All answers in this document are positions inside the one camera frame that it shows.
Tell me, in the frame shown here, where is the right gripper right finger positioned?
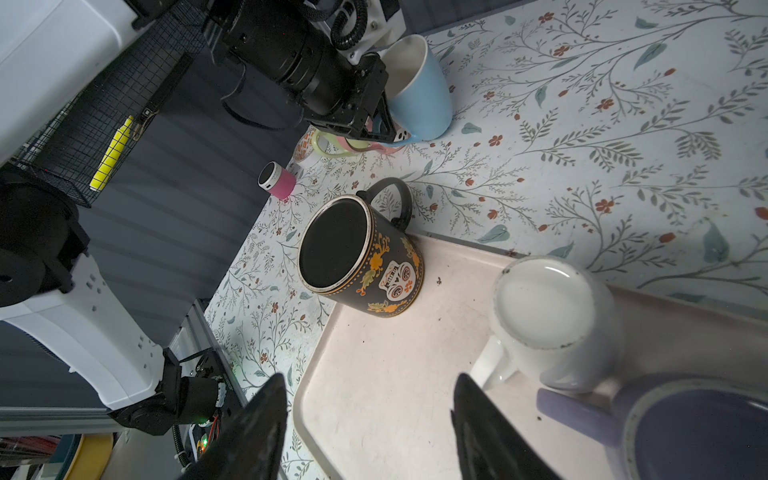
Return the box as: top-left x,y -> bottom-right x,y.
451,373 -> 558,480

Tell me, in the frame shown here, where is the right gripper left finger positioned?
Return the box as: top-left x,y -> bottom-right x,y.
180,373 -> 288,480

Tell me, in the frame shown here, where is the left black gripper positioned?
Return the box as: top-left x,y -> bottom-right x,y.
303,52 -> 397,144

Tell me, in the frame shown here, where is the light blue mug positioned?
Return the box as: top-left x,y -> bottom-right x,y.
381,34 -> 453,147

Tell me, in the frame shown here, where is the white mug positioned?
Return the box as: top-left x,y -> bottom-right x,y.
470,256 -> 624,393

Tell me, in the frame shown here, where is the purple mug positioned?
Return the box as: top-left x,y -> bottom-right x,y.
536,373 -> 767,479

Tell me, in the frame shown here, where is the light green mug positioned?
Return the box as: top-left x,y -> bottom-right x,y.
310,130 -> 372,158

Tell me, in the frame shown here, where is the pink patterned mug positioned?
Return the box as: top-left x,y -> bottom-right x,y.
343,135 -> 418,155

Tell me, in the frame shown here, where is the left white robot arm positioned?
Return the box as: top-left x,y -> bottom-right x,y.
1,1 -> 395,435

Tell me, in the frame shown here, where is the black mug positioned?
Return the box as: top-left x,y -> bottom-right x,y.
297,177 -> 425,318

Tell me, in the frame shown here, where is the small magenta cup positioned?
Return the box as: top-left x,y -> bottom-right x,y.
258,162 -> 297,201

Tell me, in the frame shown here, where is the yellow marker pen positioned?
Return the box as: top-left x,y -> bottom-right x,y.
89,116 -> 134,192

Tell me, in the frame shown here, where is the floral table cover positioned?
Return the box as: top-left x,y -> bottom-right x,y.
203,0 -> 768,480

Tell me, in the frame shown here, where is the black wire basket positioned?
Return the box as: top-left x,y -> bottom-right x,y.
9,1 -> 204,207

